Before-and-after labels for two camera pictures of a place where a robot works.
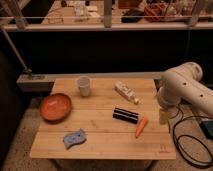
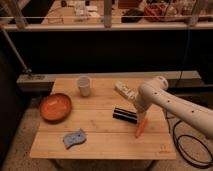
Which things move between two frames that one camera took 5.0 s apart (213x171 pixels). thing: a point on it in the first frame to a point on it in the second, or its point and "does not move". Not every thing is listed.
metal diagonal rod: [27, 69] does not move
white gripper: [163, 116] to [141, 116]
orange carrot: [141, 126] does not move
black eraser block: [125, 115] does not move
